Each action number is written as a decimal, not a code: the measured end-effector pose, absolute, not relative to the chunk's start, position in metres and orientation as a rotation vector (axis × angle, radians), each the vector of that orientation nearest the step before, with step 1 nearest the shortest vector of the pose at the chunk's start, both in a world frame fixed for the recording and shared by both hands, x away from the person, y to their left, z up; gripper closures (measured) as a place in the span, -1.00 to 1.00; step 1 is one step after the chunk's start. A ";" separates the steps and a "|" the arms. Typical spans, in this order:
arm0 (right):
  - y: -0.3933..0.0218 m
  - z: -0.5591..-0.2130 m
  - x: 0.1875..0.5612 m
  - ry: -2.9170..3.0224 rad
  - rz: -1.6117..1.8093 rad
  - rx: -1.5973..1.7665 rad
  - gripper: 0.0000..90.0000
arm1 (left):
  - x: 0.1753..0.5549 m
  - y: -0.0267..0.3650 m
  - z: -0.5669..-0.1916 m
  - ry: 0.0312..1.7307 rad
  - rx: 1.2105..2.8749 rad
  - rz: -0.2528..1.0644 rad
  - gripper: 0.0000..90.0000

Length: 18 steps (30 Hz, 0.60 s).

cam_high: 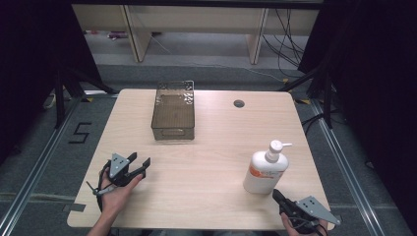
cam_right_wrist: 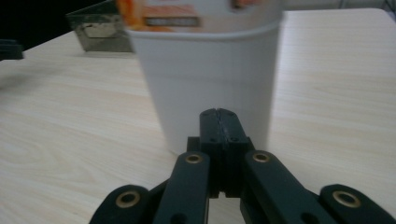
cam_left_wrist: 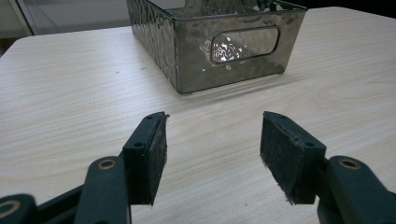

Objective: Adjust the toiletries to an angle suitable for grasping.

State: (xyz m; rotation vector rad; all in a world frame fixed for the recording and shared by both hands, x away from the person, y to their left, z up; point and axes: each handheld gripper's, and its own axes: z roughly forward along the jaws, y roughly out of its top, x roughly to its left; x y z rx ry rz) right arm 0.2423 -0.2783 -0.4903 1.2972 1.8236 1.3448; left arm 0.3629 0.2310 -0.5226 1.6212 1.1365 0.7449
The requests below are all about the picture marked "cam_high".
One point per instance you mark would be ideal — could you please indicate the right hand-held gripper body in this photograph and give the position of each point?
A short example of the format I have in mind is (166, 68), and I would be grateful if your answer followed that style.
(306, 209)

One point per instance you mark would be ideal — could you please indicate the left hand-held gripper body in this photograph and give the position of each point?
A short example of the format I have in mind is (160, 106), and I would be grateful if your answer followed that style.
(117, 166)

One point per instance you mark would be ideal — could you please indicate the white pump bottle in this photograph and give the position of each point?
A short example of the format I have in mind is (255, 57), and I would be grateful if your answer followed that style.
(265, 170)

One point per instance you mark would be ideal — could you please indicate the person's right hand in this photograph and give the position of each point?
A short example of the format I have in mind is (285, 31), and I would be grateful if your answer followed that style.
(287, 226)

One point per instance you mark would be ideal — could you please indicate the person's left hand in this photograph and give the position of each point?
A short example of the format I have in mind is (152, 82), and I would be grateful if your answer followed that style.
(114, 198)

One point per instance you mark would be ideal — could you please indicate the clear brown plastic basket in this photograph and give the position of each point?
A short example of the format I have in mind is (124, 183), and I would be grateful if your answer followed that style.
(173, 114)

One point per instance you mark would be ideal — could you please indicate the yellow black tape piece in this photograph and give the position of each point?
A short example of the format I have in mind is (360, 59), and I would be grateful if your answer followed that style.
(303, 101)
(89, 99)

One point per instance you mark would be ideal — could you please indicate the black metal stand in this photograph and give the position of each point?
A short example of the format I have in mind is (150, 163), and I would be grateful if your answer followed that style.
(327, 98)
(60, 98)

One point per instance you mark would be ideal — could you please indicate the dark curtain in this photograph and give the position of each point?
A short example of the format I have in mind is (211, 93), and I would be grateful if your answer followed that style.
(29, 65)
(377, 82)

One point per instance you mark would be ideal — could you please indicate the light wooden desk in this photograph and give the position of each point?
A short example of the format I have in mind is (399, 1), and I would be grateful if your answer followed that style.
(196, 18)

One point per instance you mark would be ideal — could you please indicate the metal floor rail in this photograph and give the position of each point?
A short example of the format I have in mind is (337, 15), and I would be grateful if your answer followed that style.
(347, 167)
(36, 173)

